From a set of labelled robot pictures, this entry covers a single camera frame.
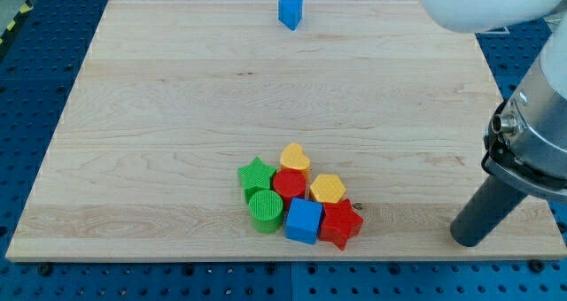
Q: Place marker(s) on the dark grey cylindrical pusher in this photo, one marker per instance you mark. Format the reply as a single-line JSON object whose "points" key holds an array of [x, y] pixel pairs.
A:
{"points": [[490, 205]]}

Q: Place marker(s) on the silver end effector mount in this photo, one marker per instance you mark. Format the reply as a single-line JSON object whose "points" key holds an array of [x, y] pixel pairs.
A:
{"points": [[525, 139]]}

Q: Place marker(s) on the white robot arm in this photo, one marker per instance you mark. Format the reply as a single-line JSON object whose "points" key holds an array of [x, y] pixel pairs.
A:
{"points": [[475, 16]]}

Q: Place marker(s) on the red star block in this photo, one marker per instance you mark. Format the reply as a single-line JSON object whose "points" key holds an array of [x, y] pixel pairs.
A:
{"points": [[340, 223]]}

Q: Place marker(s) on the red circle block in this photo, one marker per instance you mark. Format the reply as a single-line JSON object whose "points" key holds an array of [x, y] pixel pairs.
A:
{"points": [[289, 184]]}

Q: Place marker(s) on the green circle block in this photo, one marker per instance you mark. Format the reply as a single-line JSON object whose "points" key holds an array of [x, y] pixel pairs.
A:
{"points": [[266, 208]]}

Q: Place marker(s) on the green star block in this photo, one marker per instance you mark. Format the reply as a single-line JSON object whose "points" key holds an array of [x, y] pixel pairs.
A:
{"points": [[254, 177]]}

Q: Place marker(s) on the yellow hexagon block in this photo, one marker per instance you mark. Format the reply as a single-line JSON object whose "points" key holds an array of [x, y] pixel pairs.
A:
{"points": [[327, 188]]}

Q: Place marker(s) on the blue cube block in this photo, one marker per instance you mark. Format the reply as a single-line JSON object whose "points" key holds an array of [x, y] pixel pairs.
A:
{"points": [[303, 220]]}

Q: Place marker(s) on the yellow heart block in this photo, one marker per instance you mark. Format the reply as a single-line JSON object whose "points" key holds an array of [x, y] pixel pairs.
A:
{"points": [[294, 158]]}

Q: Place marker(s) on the blue triangle block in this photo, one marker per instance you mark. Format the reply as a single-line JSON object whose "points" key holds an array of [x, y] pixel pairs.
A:
{"points": [[290, 13]]}

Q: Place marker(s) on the wooden board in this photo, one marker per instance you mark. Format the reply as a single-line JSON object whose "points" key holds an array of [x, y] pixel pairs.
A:
{"points": [[174, 96]]}

